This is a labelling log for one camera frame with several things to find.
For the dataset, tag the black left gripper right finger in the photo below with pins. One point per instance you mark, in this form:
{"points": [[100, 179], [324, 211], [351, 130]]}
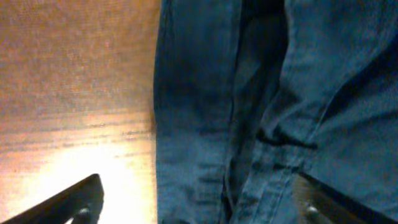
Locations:
{"points": [[317, 203]]}

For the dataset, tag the dark navy blue shorts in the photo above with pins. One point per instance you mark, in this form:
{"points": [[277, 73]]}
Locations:
{"points": [[248, 94]]}

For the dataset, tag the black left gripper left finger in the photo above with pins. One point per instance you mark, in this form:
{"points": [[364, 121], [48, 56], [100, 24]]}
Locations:
{"points": [[81, 203]]}

